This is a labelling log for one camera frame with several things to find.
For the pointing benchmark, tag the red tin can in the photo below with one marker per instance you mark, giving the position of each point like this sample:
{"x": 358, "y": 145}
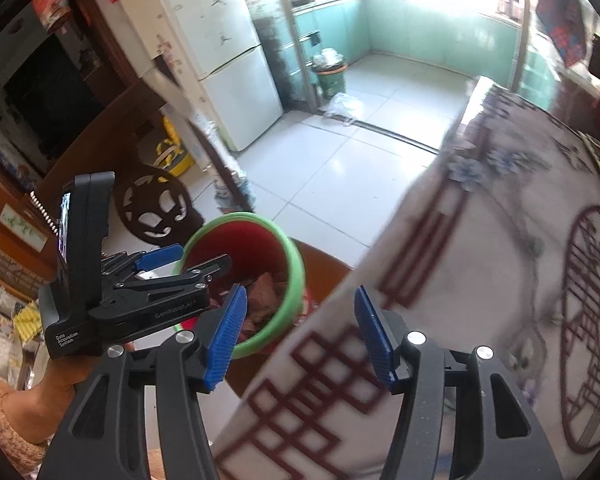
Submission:
{"x": 52, "y": 5}

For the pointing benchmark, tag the brown crumpled wrapper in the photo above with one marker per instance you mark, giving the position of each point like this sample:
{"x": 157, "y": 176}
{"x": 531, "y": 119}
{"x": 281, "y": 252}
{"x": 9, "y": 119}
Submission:
{"x": 267, "y": 287}

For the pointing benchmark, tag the black television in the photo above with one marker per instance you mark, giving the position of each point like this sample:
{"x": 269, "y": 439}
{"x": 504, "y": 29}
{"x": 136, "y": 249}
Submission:
{"x": 50, "y": 105}

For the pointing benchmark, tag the plaid hanging cloth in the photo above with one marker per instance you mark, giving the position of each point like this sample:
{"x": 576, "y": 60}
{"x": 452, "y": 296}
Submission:
{"x": 562, "y": 25}

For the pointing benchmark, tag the carved dark wooden panel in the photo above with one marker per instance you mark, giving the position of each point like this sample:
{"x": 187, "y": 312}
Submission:
{"x": 147, "y": 182}

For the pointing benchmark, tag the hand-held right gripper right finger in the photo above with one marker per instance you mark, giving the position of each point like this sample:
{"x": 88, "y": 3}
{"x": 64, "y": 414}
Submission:
{"x": 375, "y": 340}

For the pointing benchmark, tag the green kitchen waste bin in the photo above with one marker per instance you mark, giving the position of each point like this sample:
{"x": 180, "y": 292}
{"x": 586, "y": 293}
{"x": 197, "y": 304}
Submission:
{"x": 330, "y": 82}

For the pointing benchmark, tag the blue printed box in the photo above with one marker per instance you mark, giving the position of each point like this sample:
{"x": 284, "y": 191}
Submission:
{"x": 10, "y": 157}

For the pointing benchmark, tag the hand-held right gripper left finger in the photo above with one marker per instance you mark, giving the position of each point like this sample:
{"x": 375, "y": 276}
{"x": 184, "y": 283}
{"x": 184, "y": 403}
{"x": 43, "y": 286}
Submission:
{"x": 227, "y": 340}

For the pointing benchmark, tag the yellow striped packet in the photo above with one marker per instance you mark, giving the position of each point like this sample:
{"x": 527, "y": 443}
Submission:
{"x": 27, "y": 322}

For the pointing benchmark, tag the teal kitchen cabinets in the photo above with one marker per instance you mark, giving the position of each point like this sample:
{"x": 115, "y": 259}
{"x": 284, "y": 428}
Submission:
{"x": 415, "y": 30}

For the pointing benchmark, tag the white printed strip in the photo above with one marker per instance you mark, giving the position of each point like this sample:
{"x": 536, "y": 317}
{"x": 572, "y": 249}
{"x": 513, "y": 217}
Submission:
{"x": 180, "y": 105}

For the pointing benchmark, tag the clear plastic bag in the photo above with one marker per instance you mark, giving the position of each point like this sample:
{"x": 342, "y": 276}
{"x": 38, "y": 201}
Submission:
{"x": 342, "y": 105}

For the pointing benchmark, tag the white paper label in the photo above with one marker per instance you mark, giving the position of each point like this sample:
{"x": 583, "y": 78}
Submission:
{"x": 22, "y": 225}

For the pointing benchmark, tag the white refrigerator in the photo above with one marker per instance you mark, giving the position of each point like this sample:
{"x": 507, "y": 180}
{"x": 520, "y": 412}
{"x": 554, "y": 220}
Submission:
{"x": 235, "y": 95}

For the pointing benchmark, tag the yellow bag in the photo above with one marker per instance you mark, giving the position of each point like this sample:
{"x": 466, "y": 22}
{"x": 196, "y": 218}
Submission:
{"x": 177, "y": 162}

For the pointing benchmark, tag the white blue plastic bag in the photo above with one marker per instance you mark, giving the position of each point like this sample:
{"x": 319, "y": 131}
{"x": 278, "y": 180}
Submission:
{"x": 230, "y": 195}

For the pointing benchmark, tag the brown wooden stool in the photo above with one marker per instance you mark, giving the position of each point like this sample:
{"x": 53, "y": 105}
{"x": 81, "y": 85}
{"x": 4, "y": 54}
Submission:
{"x": 325, "y": 270}

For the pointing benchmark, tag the floral printed tablecloth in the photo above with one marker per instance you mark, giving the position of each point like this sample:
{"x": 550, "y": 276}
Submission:
{"x": 480, "y": 260}

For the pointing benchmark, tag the red bin with green rim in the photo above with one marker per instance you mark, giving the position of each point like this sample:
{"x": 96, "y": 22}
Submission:
{"x": 240, "y": 245}

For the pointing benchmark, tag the person's left forearm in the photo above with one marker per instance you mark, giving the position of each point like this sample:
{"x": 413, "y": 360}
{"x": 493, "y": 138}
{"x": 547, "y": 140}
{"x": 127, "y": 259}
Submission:
{"x": 55, "y": 380}

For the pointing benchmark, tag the dark wooden wall cabinet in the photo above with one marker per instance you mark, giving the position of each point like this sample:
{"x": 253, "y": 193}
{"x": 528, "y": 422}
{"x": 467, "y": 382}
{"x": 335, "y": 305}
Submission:
{"x": 112, "y": 45}

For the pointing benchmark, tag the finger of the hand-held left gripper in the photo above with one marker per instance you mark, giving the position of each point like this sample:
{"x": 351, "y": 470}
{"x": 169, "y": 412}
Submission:
{"x": 157, "y": 257}
{"x": 200, "y": 272}

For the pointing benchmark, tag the glass sliding door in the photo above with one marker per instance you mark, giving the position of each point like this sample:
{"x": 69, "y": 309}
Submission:
{"x": 275, "y": 60}

